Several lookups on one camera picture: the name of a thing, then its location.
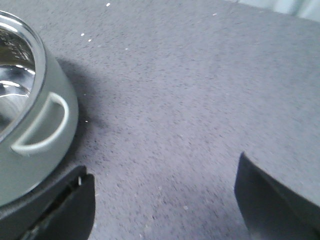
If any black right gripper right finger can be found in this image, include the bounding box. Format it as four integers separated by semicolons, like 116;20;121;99
234;153;320;240

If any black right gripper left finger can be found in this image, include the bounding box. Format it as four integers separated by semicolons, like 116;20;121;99
0;165;96;240

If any pale green electric pot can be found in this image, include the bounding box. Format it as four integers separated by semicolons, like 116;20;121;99
0;11;79;206

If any white curtain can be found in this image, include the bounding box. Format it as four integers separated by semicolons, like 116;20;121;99
237;0;320;23

